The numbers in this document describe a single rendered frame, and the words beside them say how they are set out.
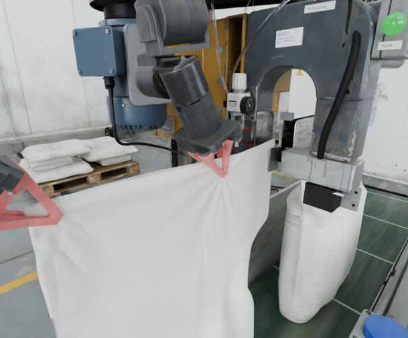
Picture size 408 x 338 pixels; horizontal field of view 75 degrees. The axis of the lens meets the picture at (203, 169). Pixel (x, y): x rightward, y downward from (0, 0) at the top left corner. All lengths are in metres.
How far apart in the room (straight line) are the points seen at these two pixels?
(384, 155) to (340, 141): 2.84
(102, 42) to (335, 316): 1.14
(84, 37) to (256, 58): 0.35
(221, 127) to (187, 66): 0.10
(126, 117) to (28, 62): 4.82
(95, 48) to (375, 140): 3.06
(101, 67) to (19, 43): 4.85
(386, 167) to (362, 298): 2.23
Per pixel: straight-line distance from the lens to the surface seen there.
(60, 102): 5.55
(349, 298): 1.31
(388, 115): 3.31
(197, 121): 0.38
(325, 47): 0.54
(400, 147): 3.33
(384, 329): 0.54
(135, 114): 0.66
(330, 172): 0.55
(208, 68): 0.71
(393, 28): 0.50
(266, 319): 1.13
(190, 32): 0.37
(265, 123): 0.63
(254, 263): 1.23
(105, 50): 0.61
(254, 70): 0.61
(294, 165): 0.58
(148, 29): 0.35
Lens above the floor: 1.21
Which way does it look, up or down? 19 degrees down
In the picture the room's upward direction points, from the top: straight up
